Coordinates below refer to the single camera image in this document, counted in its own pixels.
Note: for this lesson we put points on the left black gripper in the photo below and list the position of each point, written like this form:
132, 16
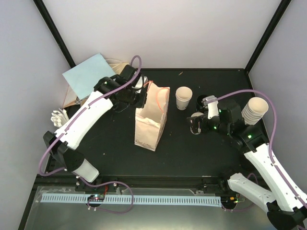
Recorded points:
140, 103

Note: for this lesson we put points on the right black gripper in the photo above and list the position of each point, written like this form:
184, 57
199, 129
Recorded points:
205, 128

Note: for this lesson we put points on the cream bear paper bag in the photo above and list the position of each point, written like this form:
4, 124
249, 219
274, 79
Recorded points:
150, 121

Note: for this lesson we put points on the light blue paper bag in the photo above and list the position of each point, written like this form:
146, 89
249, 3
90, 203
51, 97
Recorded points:
83, 77

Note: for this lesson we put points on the brown kraft paper bag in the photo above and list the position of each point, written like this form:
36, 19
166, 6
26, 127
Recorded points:
72, 99

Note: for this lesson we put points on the white plastic cutlery bunch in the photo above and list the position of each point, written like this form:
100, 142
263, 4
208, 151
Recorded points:
59, 117

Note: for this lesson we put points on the white paper coffee cup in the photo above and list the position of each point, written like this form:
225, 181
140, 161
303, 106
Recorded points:
201, 124

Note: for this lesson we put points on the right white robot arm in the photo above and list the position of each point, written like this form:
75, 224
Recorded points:
283, 201

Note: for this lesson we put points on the stack of white cups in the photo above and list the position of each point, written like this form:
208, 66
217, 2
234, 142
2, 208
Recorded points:
254, 110

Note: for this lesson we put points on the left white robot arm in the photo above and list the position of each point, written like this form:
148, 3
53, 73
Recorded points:
62, 145

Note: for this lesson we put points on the black paper coffee cup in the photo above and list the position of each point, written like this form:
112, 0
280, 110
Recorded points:
201, 104

